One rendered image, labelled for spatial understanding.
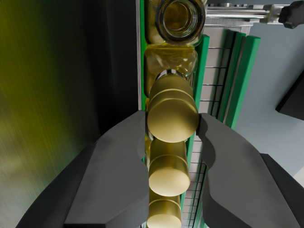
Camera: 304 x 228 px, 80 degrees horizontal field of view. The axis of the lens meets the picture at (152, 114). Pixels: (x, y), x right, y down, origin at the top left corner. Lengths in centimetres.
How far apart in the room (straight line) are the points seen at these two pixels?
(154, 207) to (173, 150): 6
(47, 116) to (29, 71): 5
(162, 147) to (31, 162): 12
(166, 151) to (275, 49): 49
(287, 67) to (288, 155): 33
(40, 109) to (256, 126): 61
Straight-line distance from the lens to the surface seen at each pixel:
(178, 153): 16
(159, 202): 20
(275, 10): 33
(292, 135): 76
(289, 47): 61
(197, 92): 33
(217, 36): 40
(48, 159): 22
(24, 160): 19
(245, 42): 35
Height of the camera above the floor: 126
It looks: 60 degrees down
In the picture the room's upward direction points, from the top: 173 degrees counter-clockwise
